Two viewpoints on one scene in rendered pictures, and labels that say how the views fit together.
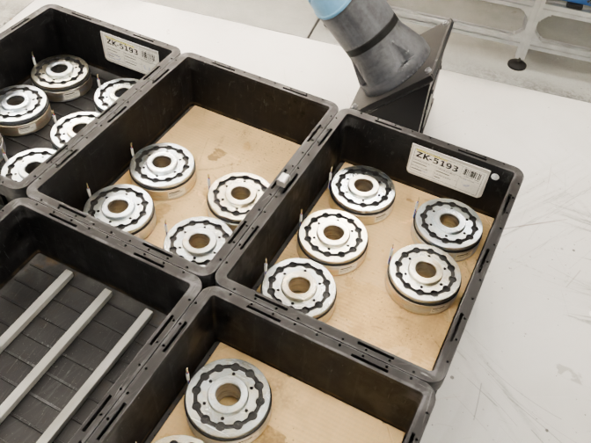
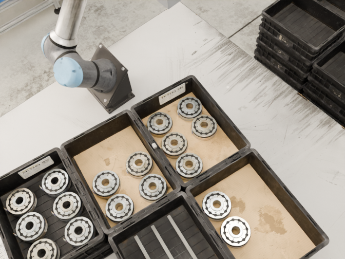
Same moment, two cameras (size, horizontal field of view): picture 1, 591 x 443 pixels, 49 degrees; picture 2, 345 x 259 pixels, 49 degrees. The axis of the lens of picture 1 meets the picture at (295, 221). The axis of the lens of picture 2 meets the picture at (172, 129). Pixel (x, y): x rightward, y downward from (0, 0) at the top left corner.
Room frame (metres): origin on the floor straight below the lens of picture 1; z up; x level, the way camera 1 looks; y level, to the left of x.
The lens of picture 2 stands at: (0.18, 0.46, 2.15)
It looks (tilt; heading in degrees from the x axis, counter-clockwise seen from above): 60 degrees down; 310
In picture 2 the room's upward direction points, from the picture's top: 7 degrees counter-clockwise
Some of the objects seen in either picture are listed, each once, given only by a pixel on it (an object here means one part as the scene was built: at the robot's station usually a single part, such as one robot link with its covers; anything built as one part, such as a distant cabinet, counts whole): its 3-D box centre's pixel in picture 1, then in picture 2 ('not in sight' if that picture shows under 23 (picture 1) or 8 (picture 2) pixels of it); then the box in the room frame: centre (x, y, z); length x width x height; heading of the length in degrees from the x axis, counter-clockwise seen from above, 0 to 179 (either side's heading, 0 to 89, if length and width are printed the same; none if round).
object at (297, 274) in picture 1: (299, 286); (189, 164); (0.52, -0.01, 0.86); 0.05 x 0.05 x 0.01
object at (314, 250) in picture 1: (332, 236); (174, 143); (0.61, -0.06, 0.86); 0.10 x 0.10 x 0.01
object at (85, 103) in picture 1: (46, 112); (46, 215); (0.83, 0.43, 0.87); 0.40 x 0.30 x 0.11; 156
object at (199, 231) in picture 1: (199, 241); (152, 186); (0.58, 0.13, 0.86); 0.05 x 0.05 x 0.01
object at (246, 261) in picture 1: (375, 250); (188, 134); (0.59, -0.12, 0.87); 0.40 x 0.30 x 0.11; 156
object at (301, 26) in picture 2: not in sight; (295, 44); (0.53, -1.22, 0.37); 0.40 x 0.30 x 0.45; 165
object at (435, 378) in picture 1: (381, 226); (188, 127); (0.59, -0.12, 0.92); 0.40 x 0.30 x 0.02; 156
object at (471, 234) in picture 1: (448, 223); (189, 107); (0.66, -0.23, 0.86); 0.10 x 0.10 x 0.01
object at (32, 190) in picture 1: (195, 151); (118, 167); (0.71, 0.16, 0.92); 0.40 x 0.30 x 0.02; 156
